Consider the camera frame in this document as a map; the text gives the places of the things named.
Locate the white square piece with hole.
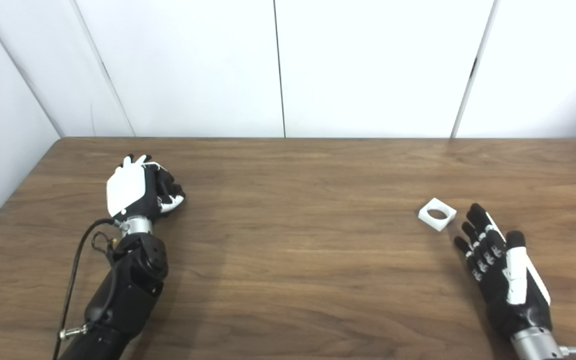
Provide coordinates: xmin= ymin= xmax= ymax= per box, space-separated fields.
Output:
xmin=417 ymin=197 xmax=457 ymax=232

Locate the thin left wrist wire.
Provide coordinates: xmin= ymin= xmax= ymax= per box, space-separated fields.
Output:
xmin=91 ymin=231 xmax=119 ymax=267

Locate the thick black left wrist cable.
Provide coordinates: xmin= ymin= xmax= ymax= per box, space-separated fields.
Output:
xmin=52 ymin=218 xmax=119 ymax=360

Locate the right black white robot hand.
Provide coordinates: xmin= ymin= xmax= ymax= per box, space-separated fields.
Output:
xmin=454 ymin=202 xmax=553 ymax=340

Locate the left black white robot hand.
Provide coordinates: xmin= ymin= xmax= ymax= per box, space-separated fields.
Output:
xmin=106 ymin=154 xmax=186 ymax=223

